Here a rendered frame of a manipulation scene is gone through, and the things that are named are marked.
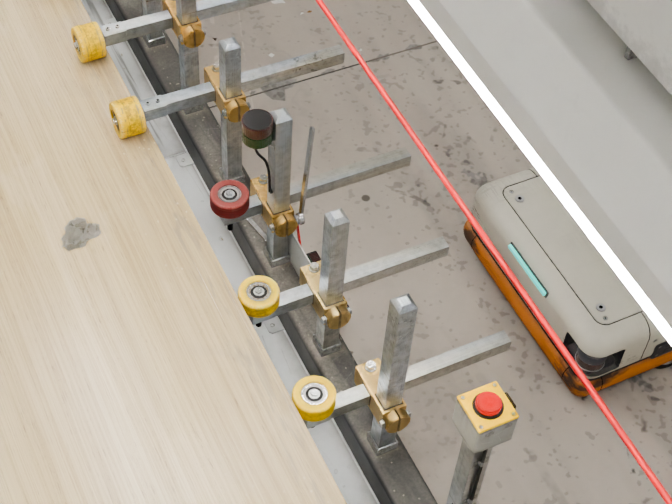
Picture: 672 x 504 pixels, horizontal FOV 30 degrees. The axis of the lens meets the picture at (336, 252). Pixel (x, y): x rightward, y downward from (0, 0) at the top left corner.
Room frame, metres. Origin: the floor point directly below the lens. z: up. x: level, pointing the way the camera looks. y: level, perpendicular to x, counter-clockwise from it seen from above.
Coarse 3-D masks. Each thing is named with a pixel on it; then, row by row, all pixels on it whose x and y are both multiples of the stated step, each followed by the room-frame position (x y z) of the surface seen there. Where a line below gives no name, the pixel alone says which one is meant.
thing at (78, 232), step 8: (72, 224) 1.55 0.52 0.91; (80, 224) 1.56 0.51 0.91; (88, 224) 1.55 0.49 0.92; (96, 224) 1.56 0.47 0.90; (72, 232) 1.53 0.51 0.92; (80, 232) 1.53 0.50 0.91; (88, 232) 1.54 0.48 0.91; (96, 232) 1.54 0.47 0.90; (64, 240) 1.52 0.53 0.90; (72, 240) 1.52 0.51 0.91; (80, 240) 1.51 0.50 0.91; (88, 240) 1.52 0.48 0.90; (72, 248) 1.50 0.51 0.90
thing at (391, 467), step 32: (128, 0) 2.47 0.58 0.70; (160, 64) 2.25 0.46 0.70; (192, 128) 2.04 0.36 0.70; (256, 256) 1.68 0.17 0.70; (288, 256) 1.67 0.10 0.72; (288, 288) 1.60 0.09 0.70; (288, 320) 1.53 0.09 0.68; (320, 352) 1.44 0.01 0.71; (352, 384) 1.37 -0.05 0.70; (352, 416) 1.30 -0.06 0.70; (352, 448) 1.26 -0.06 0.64; (384, 448) 1.22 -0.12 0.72; (384, 480) 1.16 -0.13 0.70; (416, 480) 1.17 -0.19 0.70
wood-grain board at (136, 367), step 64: (0, 0) 2.20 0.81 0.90; (64, 0) 2.22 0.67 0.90; (0, 64) 1.99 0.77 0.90; (64, 64) 2.01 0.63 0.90; (0, 128) 1.80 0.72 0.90; (64, 128) 1.82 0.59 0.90; (0, 192) 1.63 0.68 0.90; (64, 192) 1.64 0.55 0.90; (128, 192) 1.66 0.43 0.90; (0, 256) 1.47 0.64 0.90; (64, 256) 1.48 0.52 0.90; (128, 256) 1.49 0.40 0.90; (192, 256) 1.51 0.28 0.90; (0, 320) 1.32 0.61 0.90; (64, 320) 1.33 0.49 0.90; (128, 320) 1.34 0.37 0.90; (192, 320) 1.35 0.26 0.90; (0, 384) 1.18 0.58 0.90; (64, 384) 1.19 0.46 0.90; (128, 384) 1.20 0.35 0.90; (192, 384) 1.21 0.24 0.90; (256, 384) 1.23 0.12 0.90; (0, 448) 1.05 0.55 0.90; (64, 448) 1.06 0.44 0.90; (128, 448) 1.07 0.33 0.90; (192, 448) 1.08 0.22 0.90; (256, 448) 1.09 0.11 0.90
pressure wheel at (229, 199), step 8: (216, 184) 1.69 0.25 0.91; (224, 184) 1.69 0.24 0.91; (232, 184) 1.70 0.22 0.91; (240, 184) 1.70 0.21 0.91; (216, 192) 1.67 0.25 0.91; (224, 192) 1.67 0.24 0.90; (232, 192) 1.67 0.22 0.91; (240, 192) 1.68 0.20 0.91; (248, 192) 1.68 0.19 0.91; (216, 200) 1.65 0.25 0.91; (224, 200) 1.65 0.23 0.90; (232, 200) 1.65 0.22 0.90; (240, 200) 1.65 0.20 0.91; (248, 200) 1.66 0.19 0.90; (216, 208) 1.64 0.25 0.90; (224, 208) 1.63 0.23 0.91; (232, 208) 1.63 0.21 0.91; (240, 208) 1.64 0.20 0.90; (224, 216) 1.63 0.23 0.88; (232, 216) 1.63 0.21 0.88; (232, 224) 1.67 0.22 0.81
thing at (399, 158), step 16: (368, 160) 1.84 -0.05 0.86; (384, 160) 1.84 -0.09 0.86; (400, 160) 1.85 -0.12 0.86; (320, 176) 1.78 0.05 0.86; (336, 176) 1.78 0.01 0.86; (352, 176) 1.79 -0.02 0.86; (368, 176) 1.81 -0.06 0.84; (320, 192) 1.76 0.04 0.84; (256, 208) 1.68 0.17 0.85; (224, 224) 1.65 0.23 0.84
